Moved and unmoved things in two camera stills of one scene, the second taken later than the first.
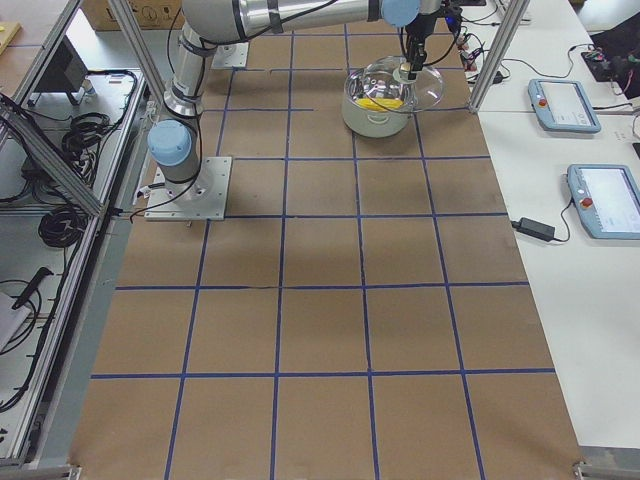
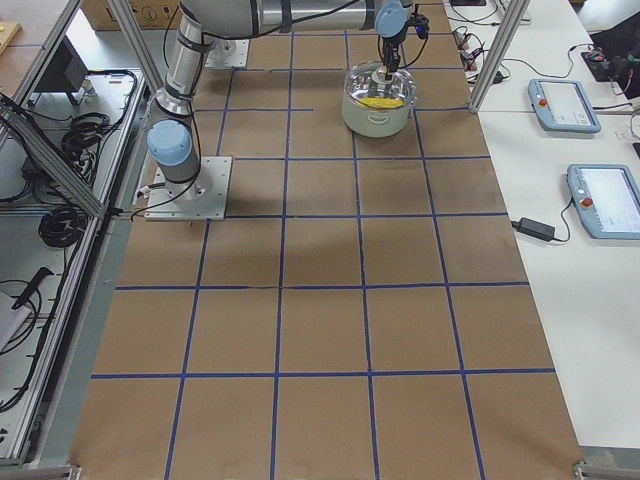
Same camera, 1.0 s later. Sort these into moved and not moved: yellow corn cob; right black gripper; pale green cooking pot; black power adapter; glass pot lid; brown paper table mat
Moved: right black gripper; glass pot lid
Not moved: yellow corn cob; pale green cooking pot; black power adapter; brown paper table mat
